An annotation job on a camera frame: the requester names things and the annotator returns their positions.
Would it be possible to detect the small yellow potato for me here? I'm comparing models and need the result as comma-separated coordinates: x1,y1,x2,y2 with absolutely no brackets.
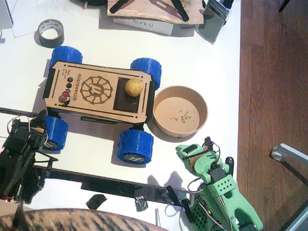
124,77,144,97

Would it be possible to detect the brown paper bowl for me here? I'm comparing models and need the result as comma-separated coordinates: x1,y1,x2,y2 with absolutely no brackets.
152,85,208,139

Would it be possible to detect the black thin strip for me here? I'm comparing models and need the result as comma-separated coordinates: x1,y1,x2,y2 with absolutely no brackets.
0,107,48,119

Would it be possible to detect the black table clamp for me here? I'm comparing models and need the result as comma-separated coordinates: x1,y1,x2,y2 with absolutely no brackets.
165,185,195,223
225,156,234,175

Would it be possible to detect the wooden microrover chassis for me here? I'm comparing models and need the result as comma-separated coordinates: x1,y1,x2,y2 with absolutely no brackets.
42,60,156,126

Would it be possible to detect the white paper sheet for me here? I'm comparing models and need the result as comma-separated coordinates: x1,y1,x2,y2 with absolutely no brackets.
9,0,61,39
155,205,191,228

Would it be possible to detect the black tape piece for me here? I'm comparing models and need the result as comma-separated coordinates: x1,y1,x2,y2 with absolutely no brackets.
86,193,108,210
134,195,149,213

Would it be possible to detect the black flat bar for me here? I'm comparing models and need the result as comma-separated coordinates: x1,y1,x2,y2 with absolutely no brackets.
33,165,193,207

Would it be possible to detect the silver metal furniture leg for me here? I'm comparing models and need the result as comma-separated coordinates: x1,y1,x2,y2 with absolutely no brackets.
270,142,308,183

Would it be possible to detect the brown striped fur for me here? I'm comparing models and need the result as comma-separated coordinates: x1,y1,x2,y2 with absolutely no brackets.
0,208,169,231

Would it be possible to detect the grey metal furniture edge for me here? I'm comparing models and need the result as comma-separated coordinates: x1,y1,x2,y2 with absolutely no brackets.
281,204,308,231

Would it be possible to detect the grey electronic device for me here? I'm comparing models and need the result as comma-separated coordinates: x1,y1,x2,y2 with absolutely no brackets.
197,0,232,45

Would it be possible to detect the black round object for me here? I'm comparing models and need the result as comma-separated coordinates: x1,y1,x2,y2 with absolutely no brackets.
69,0,109,7

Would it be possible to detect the white SUNLU box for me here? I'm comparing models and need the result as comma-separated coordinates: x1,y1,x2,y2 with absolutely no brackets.
112,16,196,37

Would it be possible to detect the black flat stick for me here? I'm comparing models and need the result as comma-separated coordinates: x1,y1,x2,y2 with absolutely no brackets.
109,0,132,13
172,0,190,22

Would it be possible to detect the plywood sheet with cutouts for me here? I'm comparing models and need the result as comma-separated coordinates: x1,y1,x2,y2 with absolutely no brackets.
107,0,205,26

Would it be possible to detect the black furniture leg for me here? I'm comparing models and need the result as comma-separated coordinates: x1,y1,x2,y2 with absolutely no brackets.
278,0,291,13

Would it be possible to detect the black camera with cardboard mount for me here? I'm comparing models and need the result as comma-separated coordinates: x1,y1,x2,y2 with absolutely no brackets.
202,136,217,151

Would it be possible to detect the grey duct tape roll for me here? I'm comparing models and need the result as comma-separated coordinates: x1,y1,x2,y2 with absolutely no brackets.
38,19,65,48

